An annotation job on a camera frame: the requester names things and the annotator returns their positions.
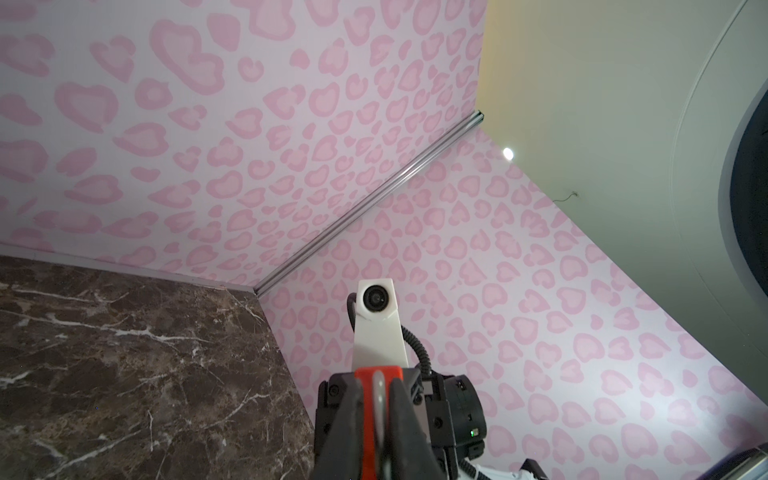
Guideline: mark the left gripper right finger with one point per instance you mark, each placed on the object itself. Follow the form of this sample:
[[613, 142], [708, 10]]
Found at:
[[410, 455]]

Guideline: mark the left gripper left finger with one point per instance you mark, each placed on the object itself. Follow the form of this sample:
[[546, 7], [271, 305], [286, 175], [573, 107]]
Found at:
[[338, 438]]

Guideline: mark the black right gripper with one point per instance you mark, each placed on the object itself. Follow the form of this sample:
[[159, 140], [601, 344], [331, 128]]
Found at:
[[451, 417]]

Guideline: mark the red padlock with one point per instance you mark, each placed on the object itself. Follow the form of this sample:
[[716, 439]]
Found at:
[[375, 381]]

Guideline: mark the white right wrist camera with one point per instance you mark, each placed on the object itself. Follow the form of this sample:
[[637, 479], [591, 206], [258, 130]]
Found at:
[[378, 339]]

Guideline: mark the right corner aluminium post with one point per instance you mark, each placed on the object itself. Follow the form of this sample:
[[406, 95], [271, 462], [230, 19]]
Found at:
[[377, 195]]

